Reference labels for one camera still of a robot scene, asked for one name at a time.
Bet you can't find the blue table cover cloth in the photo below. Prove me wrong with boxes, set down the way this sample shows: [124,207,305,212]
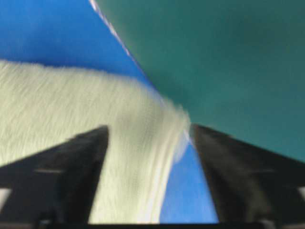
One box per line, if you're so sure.
[0,0,218,223]

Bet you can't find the light green bath towel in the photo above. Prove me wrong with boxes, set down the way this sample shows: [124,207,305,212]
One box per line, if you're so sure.
[0,60,190,224]

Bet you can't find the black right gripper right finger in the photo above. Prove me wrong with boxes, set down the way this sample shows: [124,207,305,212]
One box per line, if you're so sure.
[191,124,305,226]

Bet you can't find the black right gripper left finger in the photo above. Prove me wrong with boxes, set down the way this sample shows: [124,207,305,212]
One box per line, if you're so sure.
[0,125,109,226]

